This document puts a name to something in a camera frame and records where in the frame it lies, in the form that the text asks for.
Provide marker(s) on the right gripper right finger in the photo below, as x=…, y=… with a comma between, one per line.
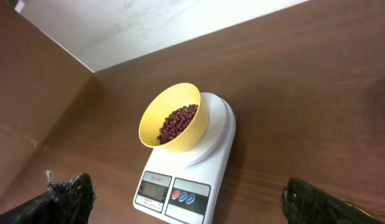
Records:
x=302, y=202

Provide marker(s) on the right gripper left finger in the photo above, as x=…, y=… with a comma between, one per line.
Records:
x=65, y=202

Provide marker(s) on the yellow measuring scoop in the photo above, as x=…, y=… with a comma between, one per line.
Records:
x=360, y=209

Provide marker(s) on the white digital kitchen scale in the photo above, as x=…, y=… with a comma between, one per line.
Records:
x=184, y=187

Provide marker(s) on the red beans in bowl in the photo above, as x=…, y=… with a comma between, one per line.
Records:
x=176, y=123

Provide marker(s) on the yellow plastic bowl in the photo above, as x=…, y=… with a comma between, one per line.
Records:
x=171, y=99

